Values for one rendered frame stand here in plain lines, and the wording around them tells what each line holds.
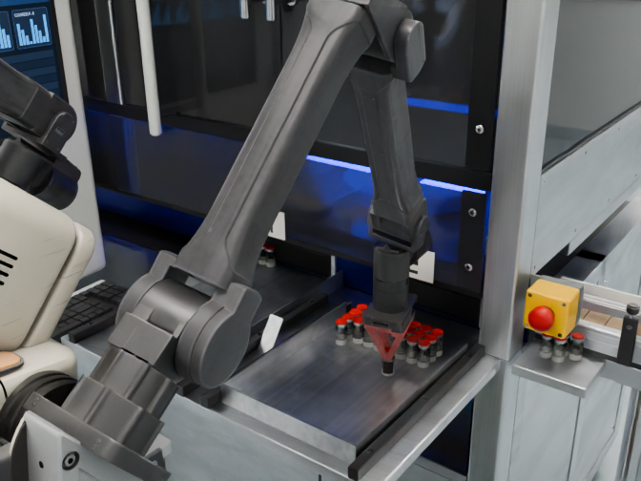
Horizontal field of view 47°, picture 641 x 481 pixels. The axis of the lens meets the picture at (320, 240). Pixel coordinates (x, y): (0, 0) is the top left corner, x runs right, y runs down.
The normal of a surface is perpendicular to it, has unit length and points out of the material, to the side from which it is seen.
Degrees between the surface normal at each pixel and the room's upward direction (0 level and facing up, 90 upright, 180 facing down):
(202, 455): 90
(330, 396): 0
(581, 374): 0
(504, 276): 90
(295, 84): 50
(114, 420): 59
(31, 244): 90
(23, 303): 90
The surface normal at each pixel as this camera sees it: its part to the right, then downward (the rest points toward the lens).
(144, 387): 0.48, -0.08
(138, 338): -0.20, -0.48
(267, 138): -0.30, -0.30
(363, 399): -0.01, -0.92
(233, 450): -0.59, 0.33
